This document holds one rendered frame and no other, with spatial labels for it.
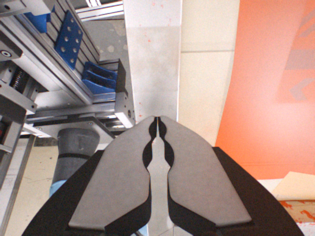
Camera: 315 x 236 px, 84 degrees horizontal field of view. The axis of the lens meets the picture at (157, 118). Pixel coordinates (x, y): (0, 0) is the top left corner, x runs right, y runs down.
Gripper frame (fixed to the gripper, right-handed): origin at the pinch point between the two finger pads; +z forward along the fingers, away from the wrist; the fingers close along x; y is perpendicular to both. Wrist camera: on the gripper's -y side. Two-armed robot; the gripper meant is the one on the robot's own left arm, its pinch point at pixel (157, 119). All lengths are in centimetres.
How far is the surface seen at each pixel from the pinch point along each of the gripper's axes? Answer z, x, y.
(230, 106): 5.7, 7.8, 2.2
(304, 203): 5.0, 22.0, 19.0
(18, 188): 212, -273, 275
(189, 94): 5.7, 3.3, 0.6
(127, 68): 203, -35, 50
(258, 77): 5.7, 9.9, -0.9
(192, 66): 5.7, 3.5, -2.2
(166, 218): 2.2, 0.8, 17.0
